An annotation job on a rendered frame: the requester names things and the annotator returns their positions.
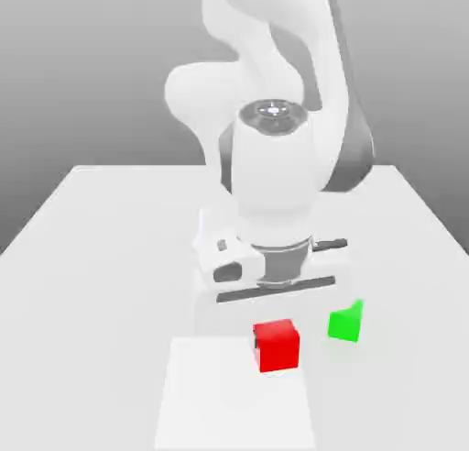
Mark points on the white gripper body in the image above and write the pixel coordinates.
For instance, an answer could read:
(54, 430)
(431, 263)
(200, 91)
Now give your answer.
(271, 304)

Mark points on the small red cube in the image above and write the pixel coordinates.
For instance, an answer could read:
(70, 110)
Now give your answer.
(278, 346)

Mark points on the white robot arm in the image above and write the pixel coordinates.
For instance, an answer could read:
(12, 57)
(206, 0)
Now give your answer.
(271, 172)

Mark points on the small green cube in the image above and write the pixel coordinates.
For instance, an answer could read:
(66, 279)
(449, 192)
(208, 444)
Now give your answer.
(343, 323)

